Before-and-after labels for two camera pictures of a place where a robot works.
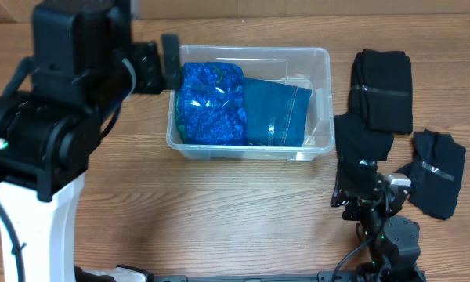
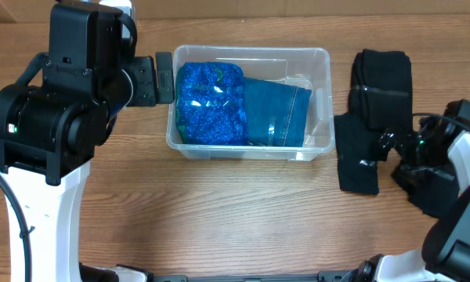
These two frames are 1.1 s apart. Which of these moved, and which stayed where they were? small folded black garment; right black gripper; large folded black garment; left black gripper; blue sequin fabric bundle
Moved: right black gripper; left black gripper
Stayed: large folded black garment; blue sequin fabric bundle; small folded black garment
